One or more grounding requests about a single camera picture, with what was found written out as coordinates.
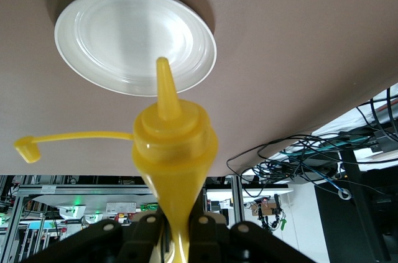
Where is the cream plate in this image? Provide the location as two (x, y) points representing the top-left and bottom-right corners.
(53, 0), (218, 98)

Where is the aluminium frame rack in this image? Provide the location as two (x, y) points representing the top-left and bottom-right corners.
(0, 175), (162, 263)

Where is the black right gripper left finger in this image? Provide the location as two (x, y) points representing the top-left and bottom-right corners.
(21, 212), (163, 263)

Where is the blue cable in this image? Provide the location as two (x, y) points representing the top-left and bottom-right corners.
(292, 150), (352, 197)

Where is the yellow squeeze bottle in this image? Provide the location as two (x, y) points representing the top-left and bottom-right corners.
(13, 57), (220, 263)

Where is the black table leg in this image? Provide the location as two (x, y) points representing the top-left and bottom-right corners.
(341, 147), (391, 263)

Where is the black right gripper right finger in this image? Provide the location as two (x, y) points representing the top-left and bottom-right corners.
(188, 213), (315, 263)

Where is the black cable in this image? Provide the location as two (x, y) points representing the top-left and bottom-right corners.
(226, 134), (315, 197)
(356, 87), (398, 139)

